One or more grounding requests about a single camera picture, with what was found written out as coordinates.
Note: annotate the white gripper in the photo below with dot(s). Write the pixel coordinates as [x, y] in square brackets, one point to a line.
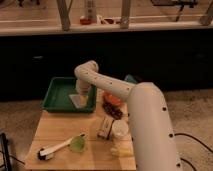
[83, 89]

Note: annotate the white towel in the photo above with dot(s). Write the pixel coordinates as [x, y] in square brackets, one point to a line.
[75, 98]

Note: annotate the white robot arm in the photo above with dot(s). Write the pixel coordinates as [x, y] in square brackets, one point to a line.
[149, 121]

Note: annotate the orange bowl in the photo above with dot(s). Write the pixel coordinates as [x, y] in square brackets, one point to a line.
[112, 99]

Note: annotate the green plastic tray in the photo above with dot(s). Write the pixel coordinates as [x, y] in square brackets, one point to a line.
[57, 97]

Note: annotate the dark chocolate pieces pile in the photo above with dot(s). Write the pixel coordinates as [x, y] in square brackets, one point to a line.
[113, 111]

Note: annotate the green plastic cup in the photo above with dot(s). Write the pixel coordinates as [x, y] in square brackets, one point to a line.
[77, 144]

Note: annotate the white round container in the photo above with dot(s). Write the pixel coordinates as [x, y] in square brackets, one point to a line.
[120, 129]

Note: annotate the teal sponge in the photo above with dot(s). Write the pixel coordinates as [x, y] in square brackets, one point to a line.
[130, 78]

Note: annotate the yellow banana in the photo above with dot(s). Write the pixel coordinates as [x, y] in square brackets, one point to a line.
[121, 152]

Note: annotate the white black brush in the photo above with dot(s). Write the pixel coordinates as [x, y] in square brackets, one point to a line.
[48, 153]

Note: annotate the red object on shelf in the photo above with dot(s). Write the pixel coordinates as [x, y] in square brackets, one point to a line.
[84, 21]

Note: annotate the black stand at left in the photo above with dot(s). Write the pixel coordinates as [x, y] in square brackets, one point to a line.
[5, 153]

